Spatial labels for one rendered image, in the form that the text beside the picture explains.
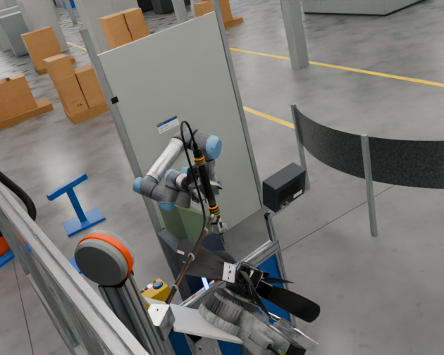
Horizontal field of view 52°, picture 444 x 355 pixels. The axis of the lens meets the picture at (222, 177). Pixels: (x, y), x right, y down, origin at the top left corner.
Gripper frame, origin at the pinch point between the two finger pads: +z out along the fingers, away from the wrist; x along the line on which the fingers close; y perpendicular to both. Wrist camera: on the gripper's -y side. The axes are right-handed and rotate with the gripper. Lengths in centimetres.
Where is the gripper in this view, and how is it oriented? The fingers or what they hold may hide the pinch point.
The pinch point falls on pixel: (211, 191)
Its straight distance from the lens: 191.6
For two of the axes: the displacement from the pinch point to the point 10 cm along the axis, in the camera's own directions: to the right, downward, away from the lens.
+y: 2.3, 8.5, 4.6
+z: 6.0, 2.5, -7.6
